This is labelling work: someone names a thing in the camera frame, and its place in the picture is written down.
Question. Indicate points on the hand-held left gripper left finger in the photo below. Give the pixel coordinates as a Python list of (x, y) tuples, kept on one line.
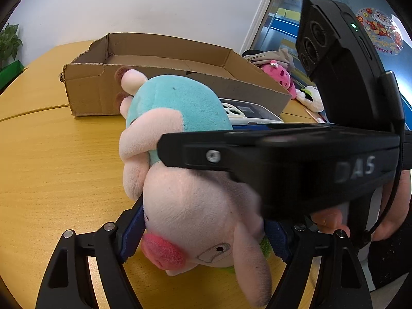
[(132, 238)]

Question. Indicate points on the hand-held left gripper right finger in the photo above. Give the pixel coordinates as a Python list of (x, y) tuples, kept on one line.
[(276, 241)]

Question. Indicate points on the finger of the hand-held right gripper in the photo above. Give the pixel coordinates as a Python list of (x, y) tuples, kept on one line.
[(193, 151), (289, 128)]

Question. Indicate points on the white electronic device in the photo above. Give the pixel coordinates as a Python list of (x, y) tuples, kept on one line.
[(247, 111)]

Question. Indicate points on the pink pig plush toy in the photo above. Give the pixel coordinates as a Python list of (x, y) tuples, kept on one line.
[(180, 212)]

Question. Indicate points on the brown cardboard box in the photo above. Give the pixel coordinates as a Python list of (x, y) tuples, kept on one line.
[(93, 90)]

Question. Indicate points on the person's right forearm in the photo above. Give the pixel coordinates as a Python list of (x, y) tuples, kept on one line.
[(392, 264)]

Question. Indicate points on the person's right hand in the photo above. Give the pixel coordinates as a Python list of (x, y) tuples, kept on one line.
[(330, 220)]

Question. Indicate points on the wooden pencil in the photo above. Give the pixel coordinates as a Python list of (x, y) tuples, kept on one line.
[(311, 115)]

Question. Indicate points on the white plush toy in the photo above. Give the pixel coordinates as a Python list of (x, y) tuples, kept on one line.
[(312, 98)]

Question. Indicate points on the pink spotted plush toy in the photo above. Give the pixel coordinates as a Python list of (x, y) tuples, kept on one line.
[(280, 74)]

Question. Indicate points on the green box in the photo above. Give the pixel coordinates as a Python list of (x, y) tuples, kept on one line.
[(9, 72)]

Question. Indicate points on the green potted plant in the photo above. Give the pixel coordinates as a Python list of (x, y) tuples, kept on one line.
[(9, 41)]

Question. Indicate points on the round red wall sticker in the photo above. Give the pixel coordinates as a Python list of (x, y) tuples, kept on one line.
[(379, 29)]

